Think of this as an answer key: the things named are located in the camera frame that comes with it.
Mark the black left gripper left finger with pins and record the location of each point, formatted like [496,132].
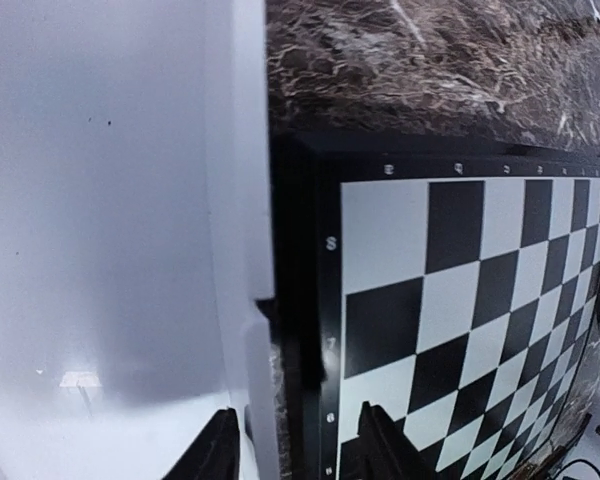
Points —
[215,452]

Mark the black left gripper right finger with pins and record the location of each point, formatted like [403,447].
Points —
[381,451]

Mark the black and grey chessboard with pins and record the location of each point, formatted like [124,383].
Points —
[452,281]

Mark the white plastic parts tray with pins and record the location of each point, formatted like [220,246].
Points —
[134,236]

